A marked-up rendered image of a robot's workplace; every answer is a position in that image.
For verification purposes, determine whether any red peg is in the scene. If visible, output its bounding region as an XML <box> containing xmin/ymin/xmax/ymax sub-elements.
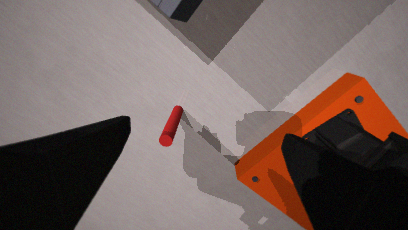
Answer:
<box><xmin>159</xmin><ymin>106</ymin><xmax>183</xmax><ymax>147</ymax></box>

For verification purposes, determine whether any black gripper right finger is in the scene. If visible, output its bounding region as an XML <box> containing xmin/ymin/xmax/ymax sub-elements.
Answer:
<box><xmin>281</xmin><ymin>133</ymin><xmax>408</xmax><ymax>230</ymax></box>

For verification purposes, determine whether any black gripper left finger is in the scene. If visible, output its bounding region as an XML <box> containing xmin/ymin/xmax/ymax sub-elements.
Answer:
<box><xmin>0</xmin><ymin>116</ymin><xmax>131</xmax><ymax>230</ymax></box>

